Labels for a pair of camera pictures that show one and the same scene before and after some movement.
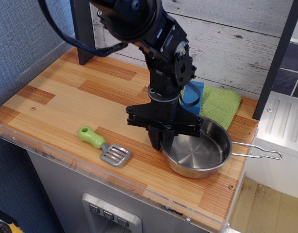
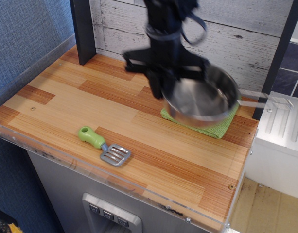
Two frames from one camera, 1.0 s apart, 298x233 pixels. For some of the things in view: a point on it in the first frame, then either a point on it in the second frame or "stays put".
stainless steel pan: (202, 157) to (203, 96)
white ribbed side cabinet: (281, 127) stays put
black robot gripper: (164, 110) to (166, 55)
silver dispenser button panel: (104, 216) stays put
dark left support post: (83, 26) stays put
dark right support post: (279, 54) stays put
